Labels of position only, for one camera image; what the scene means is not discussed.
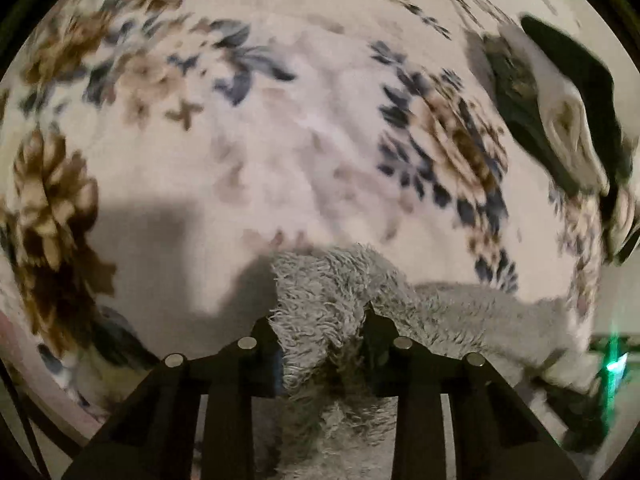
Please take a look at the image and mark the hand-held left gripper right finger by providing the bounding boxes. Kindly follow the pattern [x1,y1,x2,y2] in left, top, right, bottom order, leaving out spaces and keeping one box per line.
[360,304,584,480]

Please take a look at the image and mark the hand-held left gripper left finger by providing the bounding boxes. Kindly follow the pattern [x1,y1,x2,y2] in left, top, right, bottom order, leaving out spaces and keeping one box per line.
[62,317,285,480]

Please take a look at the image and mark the grey fuzzy pants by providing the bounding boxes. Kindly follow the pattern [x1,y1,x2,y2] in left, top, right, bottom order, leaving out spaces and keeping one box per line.
[269,242,603,480]

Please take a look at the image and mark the floral printed blanket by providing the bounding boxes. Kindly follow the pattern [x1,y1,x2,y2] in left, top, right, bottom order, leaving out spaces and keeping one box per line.
[0,0,608,423]

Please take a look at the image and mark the dark green and white garment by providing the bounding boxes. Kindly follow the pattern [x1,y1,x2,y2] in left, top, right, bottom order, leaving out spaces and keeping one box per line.
[481,12,640,267]

